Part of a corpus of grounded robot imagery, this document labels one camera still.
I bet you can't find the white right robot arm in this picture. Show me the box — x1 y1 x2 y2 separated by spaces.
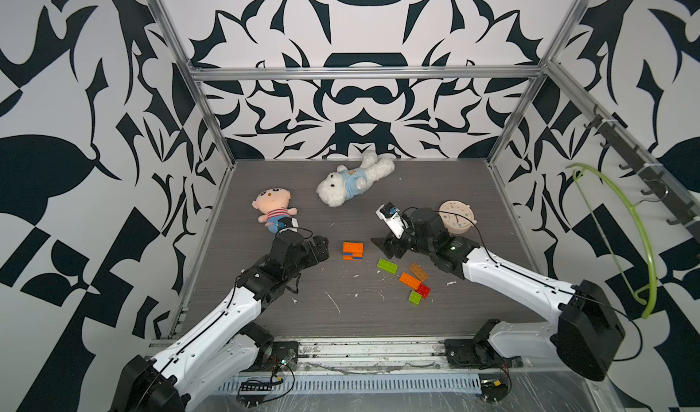
372 202 625 381

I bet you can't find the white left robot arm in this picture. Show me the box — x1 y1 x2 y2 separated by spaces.
111 229 329 411

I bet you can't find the tan 2x4 lego brick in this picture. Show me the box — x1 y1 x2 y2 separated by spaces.
408 263 429 282

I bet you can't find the red 2x2 lego brick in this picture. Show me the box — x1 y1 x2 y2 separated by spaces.
417 284 430 299

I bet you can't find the lime green 2x2 lego brick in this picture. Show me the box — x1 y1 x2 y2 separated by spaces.
408 291 422 306

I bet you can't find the pink round toy clock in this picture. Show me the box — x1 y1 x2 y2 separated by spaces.
439 200 477 234

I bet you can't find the plush doll striped shirt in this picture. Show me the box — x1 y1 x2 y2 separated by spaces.
252 188 298 233

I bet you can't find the white teddy bear blue shirt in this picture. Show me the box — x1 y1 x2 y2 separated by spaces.
316 151 396 208

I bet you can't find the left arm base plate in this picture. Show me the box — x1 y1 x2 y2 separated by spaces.
246 341 300 372

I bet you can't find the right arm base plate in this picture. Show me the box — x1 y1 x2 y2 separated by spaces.
444 339 522 370

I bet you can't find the white slotted cable duct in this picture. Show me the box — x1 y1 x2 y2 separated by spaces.
214 373 482 396

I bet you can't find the black wall hook rack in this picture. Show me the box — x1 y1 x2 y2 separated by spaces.
585 104 699 241

